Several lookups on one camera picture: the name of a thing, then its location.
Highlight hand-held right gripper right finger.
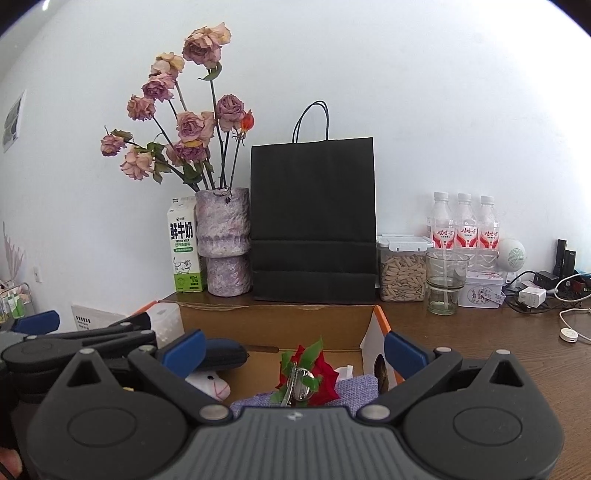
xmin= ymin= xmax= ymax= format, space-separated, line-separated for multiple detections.
xmin=356 ymin=329 xmax=525 ymax=424

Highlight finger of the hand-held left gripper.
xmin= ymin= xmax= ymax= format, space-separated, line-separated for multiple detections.
xmin=0 ymin=310 xmax=62 ymax=344
xmin=0 ymin=313 xmax=158 ymax=374

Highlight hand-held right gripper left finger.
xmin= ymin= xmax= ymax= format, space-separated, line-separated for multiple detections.
xmin=67 ymin=329 xmax=234 ymax=424

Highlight white translucent cylinder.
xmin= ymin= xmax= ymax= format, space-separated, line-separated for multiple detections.
xmin=150 ymin=302 xmax=185 ymax=349

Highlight dark blue zip case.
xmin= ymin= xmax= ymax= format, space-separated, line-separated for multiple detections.
xmin=203 ymin=338 xmax=250 ymax=370

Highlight yellow and white plush toy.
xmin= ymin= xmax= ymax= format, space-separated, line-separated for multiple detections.
xmin=185 ymin=369 xmax=232 ymax=402

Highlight purple linen pouch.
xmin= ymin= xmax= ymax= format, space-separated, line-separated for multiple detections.
xmin=229 ymin=373 xmax=384 ymax=418

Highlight red rose hair clip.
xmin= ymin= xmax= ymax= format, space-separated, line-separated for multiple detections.
xmin=274 ymin=337 xmax=341 ymax=408

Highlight red cardboard box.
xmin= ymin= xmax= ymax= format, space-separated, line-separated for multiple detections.
xmin=129 ymin=300 xmax=404 ymax=407

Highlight clear container of wooden pegs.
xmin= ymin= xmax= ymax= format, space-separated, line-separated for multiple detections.
xmin=376 ymin=234 xmax=430 ymax=303

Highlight white vented device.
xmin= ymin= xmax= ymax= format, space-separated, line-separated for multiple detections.
xmin=71 ymin=303 xmax=126 ymax=333

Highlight clear drinking glass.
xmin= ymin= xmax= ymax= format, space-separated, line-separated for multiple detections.
xmin=425 ymin=250 xmax=471 ymax=316

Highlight pink feather decoration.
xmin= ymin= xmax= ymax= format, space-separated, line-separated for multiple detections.
xmin=2 ymin=222 xmax=26 ymax=282

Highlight white printed tin box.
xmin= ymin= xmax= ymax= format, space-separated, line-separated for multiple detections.
xmin=457 ymin=272 xmax=506 ymax=309

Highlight white green milk carton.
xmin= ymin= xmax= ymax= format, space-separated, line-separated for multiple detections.
xmin=166 ymin=196 xmax=206 ymax=294

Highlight purple textured vase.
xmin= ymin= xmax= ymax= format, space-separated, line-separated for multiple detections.
xmin=194 ymin=187 xmax=252 ymax=297

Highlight white charger plug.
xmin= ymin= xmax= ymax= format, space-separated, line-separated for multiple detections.
xmin=517 ymin=286 xmax=546 ymax=308

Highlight black paper bag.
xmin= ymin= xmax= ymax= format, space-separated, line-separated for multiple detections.
xmin=250 ymin=100 xmax=378 ymax=304

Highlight black upright boxes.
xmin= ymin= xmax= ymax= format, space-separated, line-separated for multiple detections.
xmin=553 ymin=239 xmax=579 ymax=282

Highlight dried pink rose bouquet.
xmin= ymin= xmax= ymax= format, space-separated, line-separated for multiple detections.
xmin=100 ymin=22 xmax=256 ymax=192

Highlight wire storage rack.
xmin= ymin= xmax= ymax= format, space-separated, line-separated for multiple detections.
xmin=0 ymin=279 xmax=33 ymax=326

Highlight white cable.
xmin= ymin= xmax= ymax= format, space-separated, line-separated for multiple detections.
xmin=558 ymin=308 xmax=591 ymax=344

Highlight wall poster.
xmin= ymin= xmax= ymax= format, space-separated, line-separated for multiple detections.
xmin=2 ymin=90 xmax=26 ymax=153

